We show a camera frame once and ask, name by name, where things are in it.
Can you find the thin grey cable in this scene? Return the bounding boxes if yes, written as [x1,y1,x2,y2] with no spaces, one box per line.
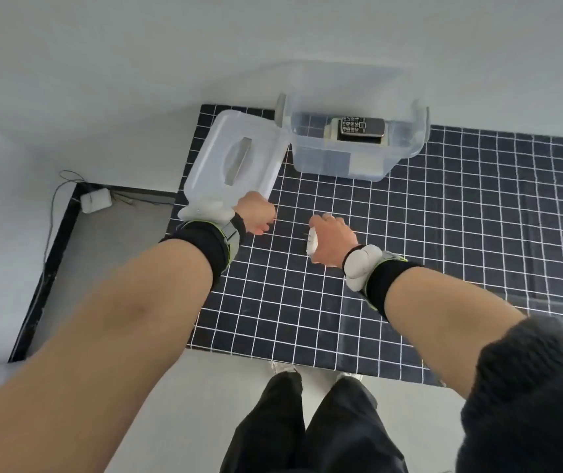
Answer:
[41,170,179,271]

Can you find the dark grey sleeve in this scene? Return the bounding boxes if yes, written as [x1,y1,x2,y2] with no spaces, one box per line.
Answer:
[458,314,563,473]

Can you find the white left shoe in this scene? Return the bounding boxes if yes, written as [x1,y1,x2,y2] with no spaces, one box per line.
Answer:
[269,361,303,378]

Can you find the black left wristband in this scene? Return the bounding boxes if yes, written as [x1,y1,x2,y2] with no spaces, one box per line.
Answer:
[159,214,247,292]

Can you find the person's right hand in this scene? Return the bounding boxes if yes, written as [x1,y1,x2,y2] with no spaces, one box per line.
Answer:
[308,213,361,267]

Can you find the white left wrist tracker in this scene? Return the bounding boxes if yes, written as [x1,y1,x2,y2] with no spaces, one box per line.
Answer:
[177,201,236,225]

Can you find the person's left forearm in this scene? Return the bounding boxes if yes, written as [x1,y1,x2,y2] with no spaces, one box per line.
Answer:
[0,237,214,473]

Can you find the clear plastic storage box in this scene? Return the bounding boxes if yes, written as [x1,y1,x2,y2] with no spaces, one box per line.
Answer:
[275,63,430,184]

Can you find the white right wrist tracker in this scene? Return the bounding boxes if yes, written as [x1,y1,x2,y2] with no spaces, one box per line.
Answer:
[342,244,387,292]

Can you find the white wrist tracker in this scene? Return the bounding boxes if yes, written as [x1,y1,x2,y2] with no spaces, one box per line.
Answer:
[177,201,236,225]
[342,244,387,292]

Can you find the white power adapter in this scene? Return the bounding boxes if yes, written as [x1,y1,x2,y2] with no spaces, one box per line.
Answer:
[80,188,113,214]

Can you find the black trousers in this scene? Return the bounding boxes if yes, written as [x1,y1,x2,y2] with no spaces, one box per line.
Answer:
[219,372,409,473]

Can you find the black floor edge strip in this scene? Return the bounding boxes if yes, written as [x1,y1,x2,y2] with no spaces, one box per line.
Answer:
[8,181,179,364]

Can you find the black wristband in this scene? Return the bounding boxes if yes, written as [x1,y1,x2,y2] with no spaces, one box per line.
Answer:
[364,255,426,322]
[159,214,247,292]

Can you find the person's left hand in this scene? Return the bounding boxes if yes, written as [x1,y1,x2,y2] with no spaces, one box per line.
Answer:
[233,191,278,237]

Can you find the black keypad phone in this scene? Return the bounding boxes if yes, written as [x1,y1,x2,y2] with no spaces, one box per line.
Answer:
[337,116,387,141]

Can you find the black white-grid tablecloth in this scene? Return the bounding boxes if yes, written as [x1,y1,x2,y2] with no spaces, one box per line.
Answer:
[162,103,563,388]

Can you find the black right wristband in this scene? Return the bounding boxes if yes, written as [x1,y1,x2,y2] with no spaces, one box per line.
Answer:
[364,255,426,322]

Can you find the beige phone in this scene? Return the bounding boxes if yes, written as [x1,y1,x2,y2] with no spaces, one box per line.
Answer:
[330,118,390,148]

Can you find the person's right forearm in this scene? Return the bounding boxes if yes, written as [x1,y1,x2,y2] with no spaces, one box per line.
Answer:
[384,266,529,400]

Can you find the clear plastic box lid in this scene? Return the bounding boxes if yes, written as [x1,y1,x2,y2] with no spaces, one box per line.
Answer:
[184,110,292,213]

